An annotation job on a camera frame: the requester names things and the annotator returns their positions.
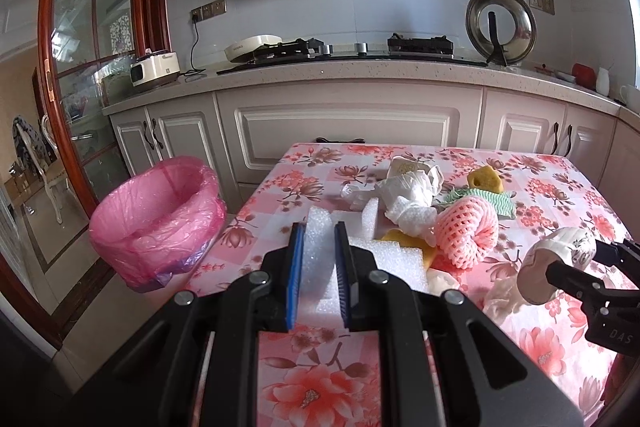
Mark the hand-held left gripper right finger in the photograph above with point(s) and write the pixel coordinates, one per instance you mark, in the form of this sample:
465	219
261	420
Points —
342	277

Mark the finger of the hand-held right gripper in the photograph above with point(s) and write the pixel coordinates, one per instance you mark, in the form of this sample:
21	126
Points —
620	254
575	277

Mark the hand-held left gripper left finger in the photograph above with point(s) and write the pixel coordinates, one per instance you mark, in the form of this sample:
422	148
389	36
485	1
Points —
296	277

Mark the white foam sheet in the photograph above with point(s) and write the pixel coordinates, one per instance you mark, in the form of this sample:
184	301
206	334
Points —
319	252

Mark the white ceramic cup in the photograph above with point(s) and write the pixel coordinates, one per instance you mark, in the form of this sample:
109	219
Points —
555	247

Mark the green striped cloth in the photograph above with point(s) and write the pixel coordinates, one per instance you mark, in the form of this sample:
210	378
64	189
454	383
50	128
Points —
492	202

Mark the yellow sponge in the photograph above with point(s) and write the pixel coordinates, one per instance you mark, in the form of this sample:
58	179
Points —
486	179
400	237

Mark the pink bagged trash bin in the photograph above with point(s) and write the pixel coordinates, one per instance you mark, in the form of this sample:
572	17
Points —
150	212

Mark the thick white foam block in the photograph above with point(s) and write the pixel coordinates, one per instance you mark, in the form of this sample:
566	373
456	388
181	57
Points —
395	259

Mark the small white foam piece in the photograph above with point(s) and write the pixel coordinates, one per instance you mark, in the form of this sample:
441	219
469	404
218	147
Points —
370	217

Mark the flat yellow sponge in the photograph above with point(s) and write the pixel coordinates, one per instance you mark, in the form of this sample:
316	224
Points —
400	237

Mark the small clear plastic wrapper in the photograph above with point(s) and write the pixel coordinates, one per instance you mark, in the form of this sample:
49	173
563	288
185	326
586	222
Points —
352	196

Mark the crumpled white paper towel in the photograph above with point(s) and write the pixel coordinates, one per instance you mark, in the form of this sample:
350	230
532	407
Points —
412	217

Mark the pink floral tablecloth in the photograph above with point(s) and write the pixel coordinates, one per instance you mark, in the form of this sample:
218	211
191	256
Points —
545	187

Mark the white crumpled tissue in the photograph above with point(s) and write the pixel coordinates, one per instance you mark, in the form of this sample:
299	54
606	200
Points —
445	282

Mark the crumpled white plastic bag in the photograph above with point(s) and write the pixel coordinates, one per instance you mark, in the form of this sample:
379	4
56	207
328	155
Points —
407	189

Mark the pink foam fruit net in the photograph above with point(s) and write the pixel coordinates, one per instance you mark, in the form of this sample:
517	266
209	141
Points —
465	232

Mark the cream paper shell wrapper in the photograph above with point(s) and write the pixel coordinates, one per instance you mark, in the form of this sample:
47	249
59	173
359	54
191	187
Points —
407	164

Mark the white base cabinets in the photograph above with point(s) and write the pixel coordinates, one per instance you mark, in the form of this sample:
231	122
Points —
345	127

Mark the white bottle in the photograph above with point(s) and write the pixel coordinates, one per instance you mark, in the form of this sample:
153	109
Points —
603	83

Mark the red container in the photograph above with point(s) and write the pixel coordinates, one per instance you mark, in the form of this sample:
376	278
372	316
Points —
583	76

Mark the speckled kitchen countertop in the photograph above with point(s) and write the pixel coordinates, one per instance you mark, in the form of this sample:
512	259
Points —
350	74

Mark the black gas cooktop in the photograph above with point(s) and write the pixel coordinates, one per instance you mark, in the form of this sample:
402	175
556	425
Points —
360	57

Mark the white electric griddle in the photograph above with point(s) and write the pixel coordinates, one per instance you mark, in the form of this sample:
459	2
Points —
250	47

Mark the white rice cooker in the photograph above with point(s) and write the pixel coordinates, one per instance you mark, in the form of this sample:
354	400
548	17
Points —
152	69

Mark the steel pot lid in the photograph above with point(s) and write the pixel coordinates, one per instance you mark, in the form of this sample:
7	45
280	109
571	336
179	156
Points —
515	22

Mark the white dining chair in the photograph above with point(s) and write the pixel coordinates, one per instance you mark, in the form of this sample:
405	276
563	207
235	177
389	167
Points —
32	142

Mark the red wood glass door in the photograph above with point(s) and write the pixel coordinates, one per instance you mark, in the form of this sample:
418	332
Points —
50	32

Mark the gold wall outlet with plug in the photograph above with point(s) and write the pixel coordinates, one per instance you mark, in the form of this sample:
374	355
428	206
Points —
210	9

